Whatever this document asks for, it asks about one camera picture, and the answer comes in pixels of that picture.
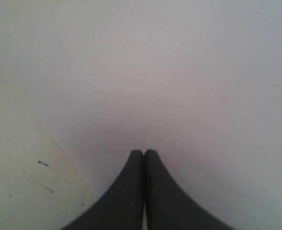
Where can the white paper sheet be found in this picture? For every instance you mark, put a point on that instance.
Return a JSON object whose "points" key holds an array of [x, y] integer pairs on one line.
{"points": [[200, 81]]}

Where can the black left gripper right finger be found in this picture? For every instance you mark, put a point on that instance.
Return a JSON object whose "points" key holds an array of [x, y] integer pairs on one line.
{"points": [[167, 206]]}

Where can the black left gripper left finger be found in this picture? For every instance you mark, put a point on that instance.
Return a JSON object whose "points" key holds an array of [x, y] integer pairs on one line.
{"points": [[121, 206]]}

